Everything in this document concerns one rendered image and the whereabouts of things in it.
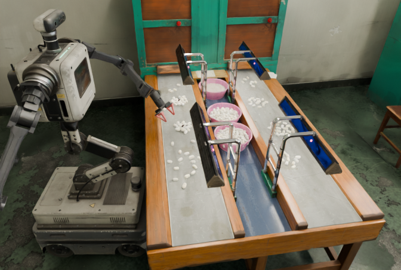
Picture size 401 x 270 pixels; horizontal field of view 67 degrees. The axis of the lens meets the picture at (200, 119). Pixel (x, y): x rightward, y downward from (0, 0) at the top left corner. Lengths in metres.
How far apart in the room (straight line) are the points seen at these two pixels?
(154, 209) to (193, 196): 0.23
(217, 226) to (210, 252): 0.13
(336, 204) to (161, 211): 0.94
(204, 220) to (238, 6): 1.90
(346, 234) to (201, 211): 0.76
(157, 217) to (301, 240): 0.74
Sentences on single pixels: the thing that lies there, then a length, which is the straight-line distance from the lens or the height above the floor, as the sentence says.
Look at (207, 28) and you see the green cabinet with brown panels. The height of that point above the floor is 1.18.
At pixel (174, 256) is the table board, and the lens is 1.58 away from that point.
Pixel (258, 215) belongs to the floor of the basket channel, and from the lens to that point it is 1.77.
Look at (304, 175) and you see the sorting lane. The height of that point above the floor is 0.74.
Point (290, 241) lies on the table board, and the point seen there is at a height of 0.68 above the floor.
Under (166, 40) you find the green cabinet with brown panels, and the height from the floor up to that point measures 1.08.
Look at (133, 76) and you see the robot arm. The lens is 2.14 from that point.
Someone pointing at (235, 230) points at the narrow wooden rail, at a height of 0.76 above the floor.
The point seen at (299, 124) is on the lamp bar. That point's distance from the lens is 1.76.
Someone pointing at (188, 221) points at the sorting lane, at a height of 0.74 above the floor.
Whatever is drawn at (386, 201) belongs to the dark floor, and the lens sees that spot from 3.16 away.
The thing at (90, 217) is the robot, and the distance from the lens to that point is 2.14.
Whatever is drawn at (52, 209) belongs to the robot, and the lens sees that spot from 2.21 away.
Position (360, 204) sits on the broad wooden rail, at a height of 0.76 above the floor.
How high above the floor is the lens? 2.04
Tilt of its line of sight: 34 degrees down
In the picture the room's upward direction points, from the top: 1 degrees clockwise
